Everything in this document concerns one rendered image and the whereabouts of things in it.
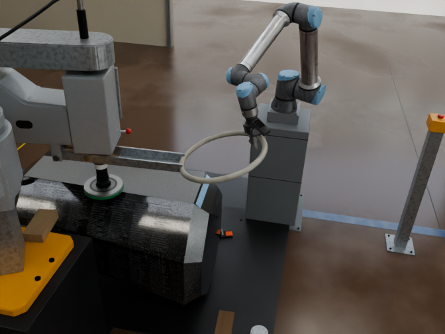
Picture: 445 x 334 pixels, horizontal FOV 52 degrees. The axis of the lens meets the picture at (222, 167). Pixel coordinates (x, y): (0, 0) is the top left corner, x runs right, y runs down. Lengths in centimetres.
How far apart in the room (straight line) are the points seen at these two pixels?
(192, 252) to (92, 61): 112
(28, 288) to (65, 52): 106
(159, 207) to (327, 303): 131
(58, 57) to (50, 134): 42
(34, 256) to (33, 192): 60
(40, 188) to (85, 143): 57
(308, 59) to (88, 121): 141
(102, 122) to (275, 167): 151
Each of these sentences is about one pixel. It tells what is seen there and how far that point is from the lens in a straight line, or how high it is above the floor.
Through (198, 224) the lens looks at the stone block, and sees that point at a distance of 255.
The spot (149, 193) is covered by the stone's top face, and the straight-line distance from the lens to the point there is 262.
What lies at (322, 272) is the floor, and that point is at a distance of 338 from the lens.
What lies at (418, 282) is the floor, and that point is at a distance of 354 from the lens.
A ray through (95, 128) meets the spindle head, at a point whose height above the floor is 126.
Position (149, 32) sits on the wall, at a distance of 761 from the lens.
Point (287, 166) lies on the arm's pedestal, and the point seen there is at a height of 55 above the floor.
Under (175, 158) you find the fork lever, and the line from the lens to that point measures 253.
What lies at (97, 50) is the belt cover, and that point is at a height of 165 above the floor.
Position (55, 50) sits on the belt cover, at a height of 165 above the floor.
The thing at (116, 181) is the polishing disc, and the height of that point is 85.
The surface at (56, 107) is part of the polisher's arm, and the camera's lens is 238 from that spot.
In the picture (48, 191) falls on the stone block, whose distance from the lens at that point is 284.
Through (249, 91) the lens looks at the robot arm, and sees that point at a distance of 237.
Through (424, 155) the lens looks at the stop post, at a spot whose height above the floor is 82.
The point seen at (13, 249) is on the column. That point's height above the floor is 92.
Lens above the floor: 233
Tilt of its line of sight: 33 degrees down
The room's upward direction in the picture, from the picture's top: 2 degrees clockwise
